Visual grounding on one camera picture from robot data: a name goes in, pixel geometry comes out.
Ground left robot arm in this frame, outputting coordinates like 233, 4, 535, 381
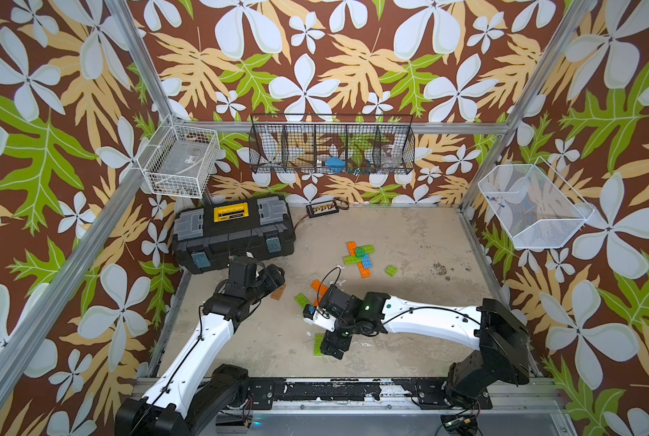
114, 256, 286, 435

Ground blue lego plate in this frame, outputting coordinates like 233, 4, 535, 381
361, 254, 373, 269

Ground long orange lego plate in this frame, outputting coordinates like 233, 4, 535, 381
346, 242, 371, 278

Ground brown wooden block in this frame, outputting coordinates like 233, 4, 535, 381
270, 285, 286, 301

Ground aluminium frame post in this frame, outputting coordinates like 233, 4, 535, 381
458, 0, 596, 212

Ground black power strip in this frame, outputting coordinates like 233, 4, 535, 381
306, 200, 340, 219

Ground black toolbox yellow handle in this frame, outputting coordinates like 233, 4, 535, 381
172, 194, 297, 274

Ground black wire basket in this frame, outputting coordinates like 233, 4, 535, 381
246, 113, 416, 175

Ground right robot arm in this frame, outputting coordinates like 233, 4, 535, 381
303, 285, 530, 407

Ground small lime green lego brick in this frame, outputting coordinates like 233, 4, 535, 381
386, 265, 398, 277

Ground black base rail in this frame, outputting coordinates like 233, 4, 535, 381
228, 377, 493, 411

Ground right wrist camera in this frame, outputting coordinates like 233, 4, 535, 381
303, 284, 362, 332

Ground white wire basket left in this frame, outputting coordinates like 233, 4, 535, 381
139, 116, 221, 199

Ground white wire basket right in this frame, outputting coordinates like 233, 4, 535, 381
478, 158, 595, 250

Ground white wire basket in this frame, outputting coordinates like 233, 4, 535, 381
139, 116, 221, 199
478, 158, 595, 250

